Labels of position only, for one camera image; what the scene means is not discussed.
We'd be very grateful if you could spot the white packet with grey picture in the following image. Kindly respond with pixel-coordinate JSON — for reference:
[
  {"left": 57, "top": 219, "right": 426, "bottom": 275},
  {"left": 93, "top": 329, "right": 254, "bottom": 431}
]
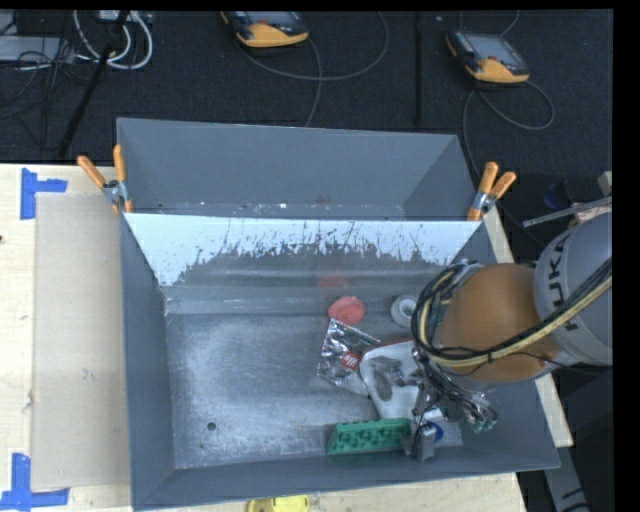
[{"left": 358, "top": 339, "right": 464, "bottom": 449}]

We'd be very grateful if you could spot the green toy building block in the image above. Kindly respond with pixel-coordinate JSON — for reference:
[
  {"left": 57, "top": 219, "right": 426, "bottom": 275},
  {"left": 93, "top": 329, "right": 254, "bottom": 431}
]
[{"left": 325, "top": 417, "right": 414, "bottom": 457}]

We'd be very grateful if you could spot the grey tape roll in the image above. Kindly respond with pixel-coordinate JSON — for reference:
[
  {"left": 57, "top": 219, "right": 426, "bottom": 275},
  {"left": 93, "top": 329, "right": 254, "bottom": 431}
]
[{"left": 389, "top": 294, "right": 419, "bottom": 329}]

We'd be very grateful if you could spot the silver foil packet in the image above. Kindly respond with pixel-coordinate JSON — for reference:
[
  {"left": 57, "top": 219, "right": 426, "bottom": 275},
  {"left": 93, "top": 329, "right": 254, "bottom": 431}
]
[{"left": 316, "top": 318, "right": 382, "bottom": 397}]

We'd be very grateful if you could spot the red round lid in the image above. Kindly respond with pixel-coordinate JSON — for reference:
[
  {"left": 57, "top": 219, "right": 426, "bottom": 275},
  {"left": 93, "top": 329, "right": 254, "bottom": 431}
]
[{"left": 327, "top": 295, "right": 366, "bottom": 325}]

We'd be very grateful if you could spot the grey metal bin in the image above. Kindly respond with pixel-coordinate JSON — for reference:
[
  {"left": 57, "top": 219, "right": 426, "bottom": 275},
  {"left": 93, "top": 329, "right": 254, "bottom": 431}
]
[{"left": 115, "top": 117, "right": 562, "bottom": 511}]

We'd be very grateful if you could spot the pale flat board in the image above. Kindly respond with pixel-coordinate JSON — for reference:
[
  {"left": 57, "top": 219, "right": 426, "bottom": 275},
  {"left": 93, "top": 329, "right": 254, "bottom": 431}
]
[{"left": 29, "top": 192, "right": 132, "bottom": 494}]

